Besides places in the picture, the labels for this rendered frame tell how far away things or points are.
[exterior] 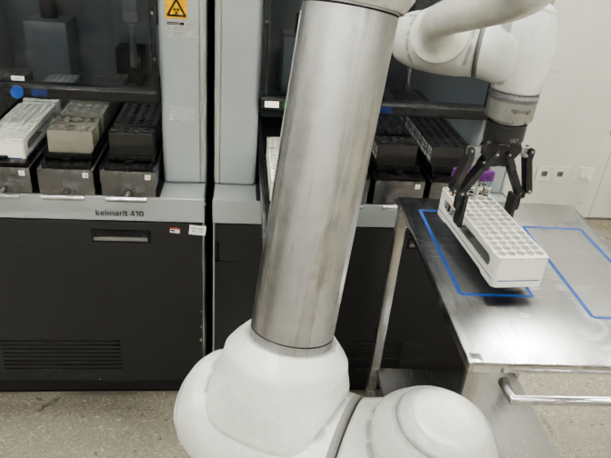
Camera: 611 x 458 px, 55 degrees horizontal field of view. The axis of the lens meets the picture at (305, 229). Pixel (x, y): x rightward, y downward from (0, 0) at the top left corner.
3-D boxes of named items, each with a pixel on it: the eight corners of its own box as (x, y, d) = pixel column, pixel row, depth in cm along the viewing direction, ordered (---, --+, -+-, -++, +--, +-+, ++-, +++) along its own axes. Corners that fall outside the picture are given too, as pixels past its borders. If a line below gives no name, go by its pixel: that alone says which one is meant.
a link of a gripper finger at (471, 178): (503, 154, 113) (497, 151, 113) (464, 199, 117) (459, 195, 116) (494, 146, 117) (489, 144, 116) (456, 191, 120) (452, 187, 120)
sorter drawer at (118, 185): (141, 111, 211) (140, 86, 206) (181, 113, 212) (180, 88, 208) (97, 204, 148) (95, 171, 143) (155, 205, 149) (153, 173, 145)
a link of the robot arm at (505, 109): (549, 97, 106) (541, 129, 109) (525, 84, 114) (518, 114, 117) (502, 96, 104) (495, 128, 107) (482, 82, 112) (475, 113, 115)
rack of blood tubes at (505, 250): (436, 212, 134) (441, 186, 131) (477, 212, 135) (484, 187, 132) (491, 287, 108) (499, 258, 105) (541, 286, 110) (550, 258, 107)
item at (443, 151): (465, 165, 167) (470, 145, 164) (468, 168, 165) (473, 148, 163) (426, 164, 166) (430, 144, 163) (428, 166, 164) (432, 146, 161)
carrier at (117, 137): (155, 153, 157) (155, 131, 154) (155, 155, 155) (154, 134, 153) (110, 151, 156) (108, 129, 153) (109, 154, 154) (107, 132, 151)
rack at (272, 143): (265, 157, 165) (266, 135, 162) (301, 158, 167) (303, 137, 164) (269, 205, 140) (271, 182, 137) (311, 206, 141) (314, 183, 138)
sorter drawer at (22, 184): (52, 107, 207) (49, 82, 203) (93, 109, 209) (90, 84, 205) (-32, 200, 144) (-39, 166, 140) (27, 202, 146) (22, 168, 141)
